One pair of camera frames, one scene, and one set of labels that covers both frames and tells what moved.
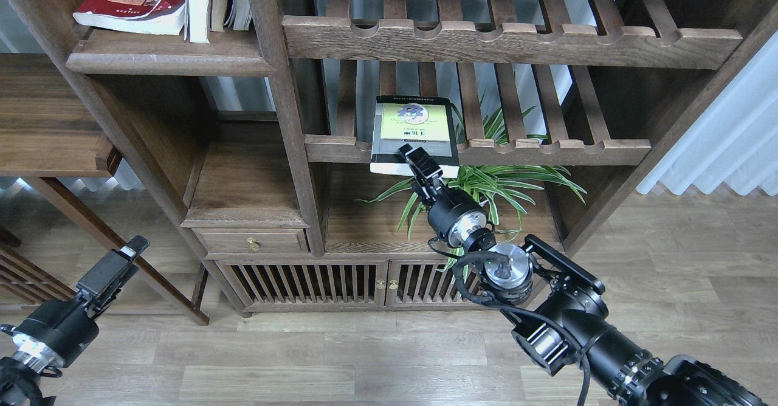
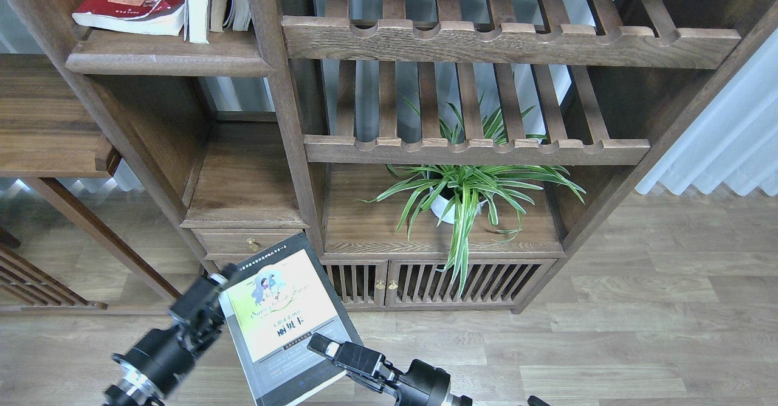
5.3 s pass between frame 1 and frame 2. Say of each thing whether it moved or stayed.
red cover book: stayed
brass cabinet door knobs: stayed
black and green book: moved
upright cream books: stayed
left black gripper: moved
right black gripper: moved
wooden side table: stayed
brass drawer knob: stayed
